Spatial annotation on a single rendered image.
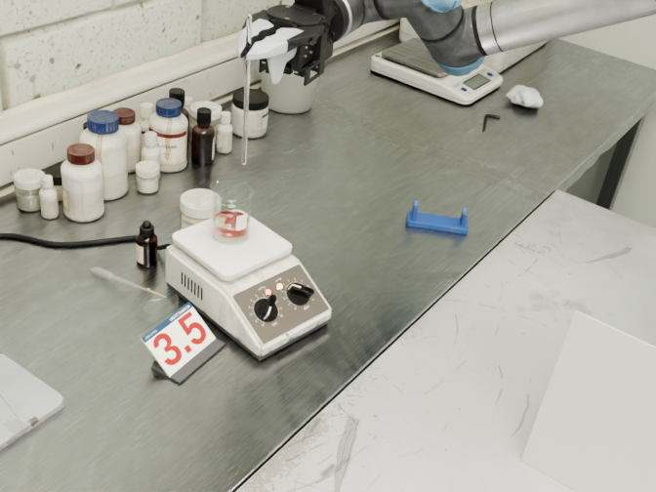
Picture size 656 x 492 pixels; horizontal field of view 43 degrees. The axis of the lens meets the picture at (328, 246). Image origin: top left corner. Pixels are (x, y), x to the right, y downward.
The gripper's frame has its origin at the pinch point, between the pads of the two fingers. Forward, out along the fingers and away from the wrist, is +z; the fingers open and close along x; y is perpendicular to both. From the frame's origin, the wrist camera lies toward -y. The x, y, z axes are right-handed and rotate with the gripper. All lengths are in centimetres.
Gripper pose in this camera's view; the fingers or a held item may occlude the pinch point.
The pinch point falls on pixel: (249, 47)
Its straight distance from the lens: 101.0
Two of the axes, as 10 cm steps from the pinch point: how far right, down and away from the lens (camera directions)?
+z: -4.5, 4.9, -7.5
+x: -8.9, -3.3, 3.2
